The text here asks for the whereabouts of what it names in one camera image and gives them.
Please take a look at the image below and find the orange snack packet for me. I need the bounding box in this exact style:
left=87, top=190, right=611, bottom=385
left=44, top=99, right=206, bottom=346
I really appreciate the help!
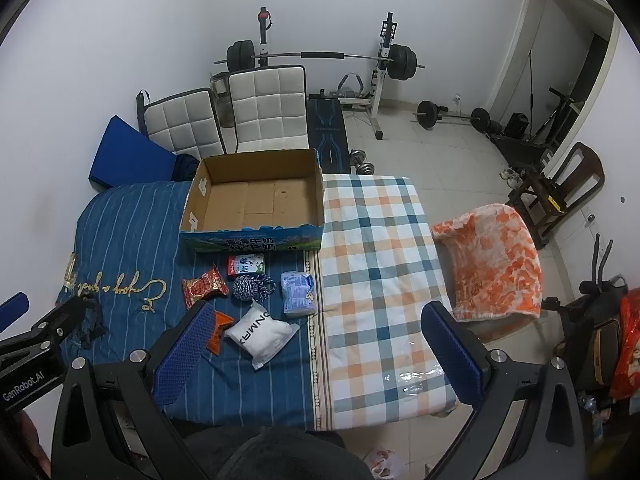
left=206, top=311, right=235, bottom=356

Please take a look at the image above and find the black bag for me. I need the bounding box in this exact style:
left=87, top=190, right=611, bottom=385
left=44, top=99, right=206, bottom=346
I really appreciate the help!
left=555, top=275, right=633, bottom=396

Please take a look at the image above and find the dark wooden chair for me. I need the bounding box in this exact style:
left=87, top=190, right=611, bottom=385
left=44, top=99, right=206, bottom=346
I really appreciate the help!
left=510, top=141, right=606, bottom=251

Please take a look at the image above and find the white plastic bag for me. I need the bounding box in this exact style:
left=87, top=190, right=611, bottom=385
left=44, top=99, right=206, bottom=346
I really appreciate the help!
left=362, top=447, right=408, bottom=480

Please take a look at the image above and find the black exercise machine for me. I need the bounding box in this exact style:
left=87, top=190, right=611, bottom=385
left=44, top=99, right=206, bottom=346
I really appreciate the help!
left=492, top=87, right=576, bottom=161

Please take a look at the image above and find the orange patterned towel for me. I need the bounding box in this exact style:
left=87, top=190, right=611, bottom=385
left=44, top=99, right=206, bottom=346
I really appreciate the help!
left=430, top=203, right=543, bottom=322

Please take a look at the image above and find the blue striped blanket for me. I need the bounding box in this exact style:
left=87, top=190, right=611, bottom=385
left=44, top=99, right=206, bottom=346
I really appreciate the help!
left=55, top=180, right=331, bottom=431

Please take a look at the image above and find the red snack packet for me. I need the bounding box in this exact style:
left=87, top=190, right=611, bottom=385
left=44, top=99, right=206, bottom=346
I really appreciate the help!
left=181, top=266, right=229, bottom=311

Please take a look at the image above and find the long barbell with plates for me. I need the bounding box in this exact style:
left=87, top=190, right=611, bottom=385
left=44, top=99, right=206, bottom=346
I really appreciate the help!
left=213, top=40, right=427, bottom=81

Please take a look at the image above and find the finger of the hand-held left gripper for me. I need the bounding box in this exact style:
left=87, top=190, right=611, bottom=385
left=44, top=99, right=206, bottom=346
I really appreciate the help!
left=0, top=292, right=30, bottom=332
left=0, top=297, right=101, bottom=357

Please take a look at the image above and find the cardboard box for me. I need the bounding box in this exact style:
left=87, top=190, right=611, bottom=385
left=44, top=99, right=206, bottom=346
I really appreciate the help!
left=179, top=148, right=325, bottom=253

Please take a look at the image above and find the white barbell rack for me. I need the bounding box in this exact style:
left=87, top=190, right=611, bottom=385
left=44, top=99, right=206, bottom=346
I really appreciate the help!
left=257, top=7, right=401, bottom=141

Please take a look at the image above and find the black weight bench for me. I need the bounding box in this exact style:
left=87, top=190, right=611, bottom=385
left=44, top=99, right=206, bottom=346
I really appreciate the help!
left=306, top=92, right=351, bottom=171

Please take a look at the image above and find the blue white yarn ball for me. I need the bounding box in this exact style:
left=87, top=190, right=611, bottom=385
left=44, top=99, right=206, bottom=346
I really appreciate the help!
left=231, top=273, right=277, bottom=303

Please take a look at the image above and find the plaid blanket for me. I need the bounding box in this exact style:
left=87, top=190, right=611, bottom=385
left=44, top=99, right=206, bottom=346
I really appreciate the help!
left=310, top=175, right=461, bottom=431

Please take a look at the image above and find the chrome dumbbell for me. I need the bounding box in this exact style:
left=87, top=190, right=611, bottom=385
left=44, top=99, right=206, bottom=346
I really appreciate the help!
left=350, top=149, right=376, bottom=176

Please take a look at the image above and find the white plastic pouch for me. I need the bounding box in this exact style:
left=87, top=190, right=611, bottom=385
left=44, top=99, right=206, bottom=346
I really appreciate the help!
left=223, top=300, right=301, bottom=372

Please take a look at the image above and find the short barbell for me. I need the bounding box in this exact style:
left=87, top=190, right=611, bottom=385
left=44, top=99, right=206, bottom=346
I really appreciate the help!
left=412, top=101, right=491, bottom=133

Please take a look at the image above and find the blue white tissue pack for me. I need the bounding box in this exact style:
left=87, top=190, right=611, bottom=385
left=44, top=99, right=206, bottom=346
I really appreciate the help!
left=280, top=270, right=317, bottom=317

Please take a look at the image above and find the clear plastic wrapper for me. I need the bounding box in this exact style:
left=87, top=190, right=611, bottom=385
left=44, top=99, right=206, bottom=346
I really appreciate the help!
left=385, top=367, right=446, bottom=396

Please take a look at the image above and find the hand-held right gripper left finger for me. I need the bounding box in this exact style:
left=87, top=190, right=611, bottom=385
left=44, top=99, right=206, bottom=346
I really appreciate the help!
left=50, top=302, right=221, bottom=480

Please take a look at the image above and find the dark blue cloth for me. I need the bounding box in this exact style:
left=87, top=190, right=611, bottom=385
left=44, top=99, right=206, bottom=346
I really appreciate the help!
left=172, top=152, right=201, bottom=182

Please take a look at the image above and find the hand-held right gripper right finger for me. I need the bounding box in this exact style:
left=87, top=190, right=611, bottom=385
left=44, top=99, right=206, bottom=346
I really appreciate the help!
left=421, top=301, right=586, bottom=480

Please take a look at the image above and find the red plastic bag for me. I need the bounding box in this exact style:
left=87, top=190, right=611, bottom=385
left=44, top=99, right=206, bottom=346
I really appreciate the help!
left=610, top=295, right=640, bottom=401

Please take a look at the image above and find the white door frame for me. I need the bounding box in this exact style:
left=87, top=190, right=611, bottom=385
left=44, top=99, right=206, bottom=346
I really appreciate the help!
left=487, top=0, right=621, bottom=161

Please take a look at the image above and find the blue foam mat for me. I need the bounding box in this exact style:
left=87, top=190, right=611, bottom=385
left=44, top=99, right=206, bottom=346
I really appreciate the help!
left=88, top=115, right=178, bottom=192

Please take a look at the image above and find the small milk carton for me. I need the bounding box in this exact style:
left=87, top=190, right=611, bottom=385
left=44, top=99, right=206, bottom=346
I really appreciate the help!
left=227, top=253, right=266, bottom=280

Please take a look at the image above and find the plastic water bottle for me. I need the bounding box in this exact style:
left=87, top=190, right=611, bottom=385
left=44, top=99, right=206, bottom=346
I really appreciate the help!
left=580, top=395, right=607, bottom=442

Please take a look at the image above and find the white padded chair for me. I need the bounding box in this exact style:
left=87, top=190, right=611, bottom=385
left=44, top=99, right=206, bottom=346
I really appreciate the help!
left=227, top=65, right=310, bottom=153
left=136, top=87, right=227, bottom=158

